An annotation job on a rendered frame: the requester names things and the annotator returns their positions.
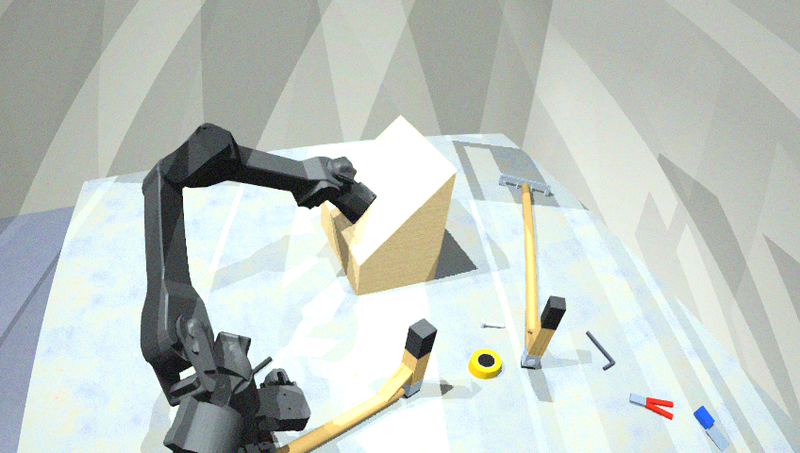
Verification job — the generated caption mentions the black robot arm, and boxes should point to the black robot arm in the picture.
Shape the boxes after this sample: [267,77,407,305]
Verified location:
[140,123,377,453]

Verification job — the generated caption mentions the yellow ring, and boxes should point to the yellow ring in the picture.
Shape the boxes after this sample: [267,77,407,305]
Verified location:
[468,349,501,379]

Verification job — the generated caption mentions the dark grey bent rod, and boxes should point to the dark grey bent rod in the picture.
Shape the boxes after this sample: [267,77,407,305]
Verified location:
[253,356,272,374]

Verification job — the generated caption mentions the grey l-shaped metal rod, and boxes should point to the grey l-shaped metal rod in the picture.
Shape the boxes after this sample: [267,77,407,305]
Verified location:
[586,331,615,370]

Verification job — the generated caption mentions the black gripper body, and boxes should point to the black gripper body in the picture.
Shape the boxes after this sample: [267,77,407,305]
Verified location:
[238,395,272,453]

